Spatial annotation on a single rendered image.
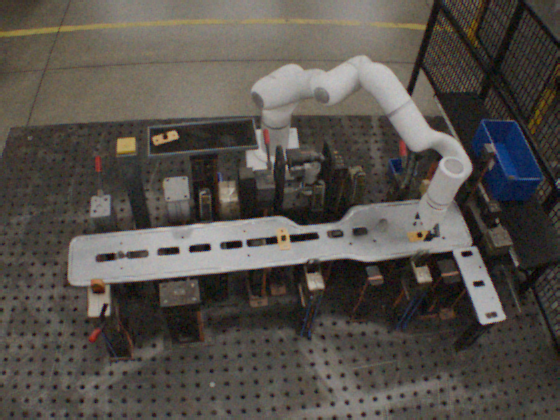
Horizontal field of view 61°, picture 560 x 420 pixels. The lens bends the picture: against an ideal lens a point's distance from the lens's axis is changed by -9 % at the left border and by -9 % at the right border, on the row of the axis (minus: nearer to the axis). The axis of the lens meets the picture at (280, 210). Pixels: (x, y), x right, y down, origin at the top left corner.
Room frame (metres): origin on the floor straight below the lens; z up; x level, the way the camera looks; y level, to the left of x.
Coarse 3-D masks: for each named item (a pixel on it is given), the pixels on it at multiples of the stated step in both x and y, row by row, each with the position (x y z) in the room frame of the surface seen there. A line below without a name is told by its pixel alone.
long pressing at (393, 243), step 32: (224, 224) 0.98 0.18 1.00; (256, 224) 1.00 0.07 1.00; (288, 224) 1.01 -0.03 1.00; (320, 224) 1.03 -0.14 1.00; (352, 224) 1.05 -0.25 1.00; (416, 224) 1.08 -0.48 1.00; (448, 224) 1.10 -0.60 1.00; (192, 256) 0.84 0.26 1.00; (224, 256) 0.86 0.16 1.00; (256, 256) 0.87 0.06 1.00; (288, 256) 0.89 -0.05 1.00; (320, 256) 0.90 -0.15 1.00; (352, 256) 0.92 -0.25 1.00; (384, 256) 0.93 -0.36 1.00
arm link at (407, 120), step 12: (408, 108) 1.14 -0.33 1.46; (396, 120) 1.12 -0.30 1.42; (408, 120) 1.12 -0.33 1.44; (420, 120) 1.13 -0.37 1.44; (408, 132) 1.10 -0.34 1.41; (420, 132) 1.10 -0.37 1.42; (432, 132) 1.11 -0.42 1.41; (408, 144) 1.09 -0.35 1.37; (420, 144) 1.08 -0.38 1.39; (432, 144) 1.09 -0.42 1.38; (444, 144) 1.12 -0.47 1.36; (456, 144) 1.12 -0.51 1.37; (444, 156) 1.13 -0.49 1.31; (456, 156) 1.10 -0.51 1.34; (468, 168) 1.07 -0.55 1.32
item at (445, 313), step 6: (462, 282) 0.90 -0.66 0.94; (456, 288) 0.91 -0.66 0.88; (462, 288) 0.91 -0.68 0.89; (456, 294) 0.91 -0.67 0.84; (444, 300) 0.92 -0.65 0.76; (450, 300) 0.90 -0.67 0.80; (456, 300) 0.91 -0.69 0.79; (444, 306) 0.90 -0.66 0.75; (450, 306) 0.91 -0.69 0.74; (438, 312) 0.90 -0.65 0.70; (444, 312) 0.90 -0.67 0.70; (450, 312) 0.90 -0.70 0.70; (444, 318) 0.87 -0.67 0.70; (450, 318) 0.88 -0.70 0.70
